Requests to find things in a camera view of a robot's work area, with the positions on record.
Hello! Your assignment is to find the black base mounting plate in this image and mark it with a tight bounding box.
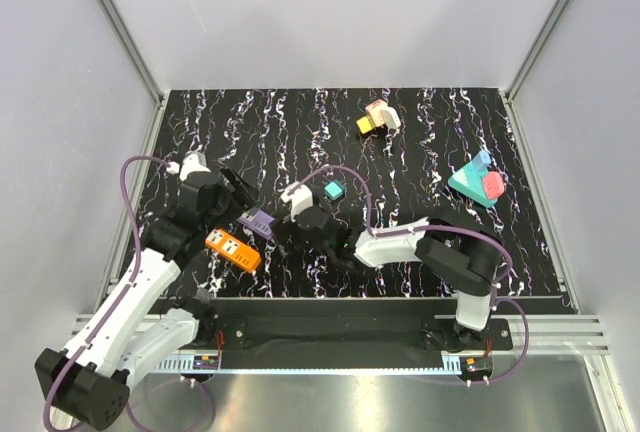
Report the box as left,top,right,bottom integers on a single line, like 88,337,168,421
181,315,513,353

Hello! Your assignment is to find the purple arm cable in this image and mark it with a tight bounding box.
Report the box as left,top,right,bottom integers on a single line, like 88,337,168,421
42,155,219,427
294,165,530,387

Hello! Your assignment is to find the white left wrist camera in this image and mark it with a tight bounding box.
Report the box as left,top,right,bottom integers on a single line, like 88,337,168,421
166,151,210,182

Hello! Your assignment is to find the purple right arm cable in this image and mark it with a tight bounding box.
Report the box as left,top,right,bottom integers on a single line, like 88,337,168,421
294,165,530,387

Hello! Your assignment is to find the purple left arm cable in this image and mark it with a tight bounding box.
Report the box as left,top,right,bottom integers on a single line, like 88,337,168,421
42,155,219,427

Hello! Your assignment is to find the white pink socket adapter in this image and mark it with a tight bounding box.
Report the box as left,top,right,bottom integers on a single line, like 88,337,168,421
365,99,401,130

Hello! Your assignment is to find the aluminium frame rail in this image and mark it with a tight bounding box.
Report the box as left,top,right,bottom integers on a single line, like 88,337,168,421
74,0,166,103

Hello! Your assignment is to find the teal triangular power strip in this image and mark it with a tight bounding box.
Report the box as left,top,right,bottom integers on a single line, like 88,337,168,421
447,159,500,208

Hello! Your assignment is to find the orange power strip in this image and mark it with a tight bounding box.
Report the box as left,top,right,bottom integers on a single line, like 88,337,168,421
205,229,262,274

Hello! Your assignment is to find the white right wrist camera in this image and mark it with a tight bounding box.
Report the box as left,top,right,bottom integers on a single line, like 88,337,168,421
280,182,314,220

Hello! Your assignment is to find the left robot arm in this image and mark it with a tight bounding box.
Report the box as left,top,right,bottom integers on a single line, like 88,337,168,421
35,167,259,431

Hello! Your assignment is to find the purple power strip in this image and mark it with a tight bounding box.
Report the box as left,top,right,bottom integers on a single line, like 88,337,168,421
237,207,275,240

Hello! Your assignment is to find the teal plug adapter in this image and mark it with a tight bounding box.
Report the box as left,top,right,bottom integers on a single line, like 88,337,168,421
324,180,345,201

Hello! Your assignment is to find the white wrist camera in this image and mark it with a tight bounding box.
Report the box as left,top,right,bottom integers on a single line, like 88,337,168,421
280,182,314,220
166,151,210,182

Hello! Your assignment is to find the yellow plug adapter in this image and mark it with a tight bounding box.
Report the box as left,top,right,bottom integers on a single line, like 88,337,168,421
356,116,376,135

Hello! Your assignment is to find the light blue plug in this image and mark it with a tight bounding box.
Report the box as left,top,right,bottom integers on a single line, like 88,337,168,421
472,150,492,173

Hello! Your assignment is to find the pink plug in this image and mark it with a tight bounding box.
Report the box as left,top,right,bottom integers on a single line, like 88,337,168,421
482,171,505,201

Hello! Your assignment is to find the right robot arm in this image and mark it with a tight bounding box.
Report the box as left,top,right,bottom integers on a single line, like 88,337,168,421
271,205,513,351

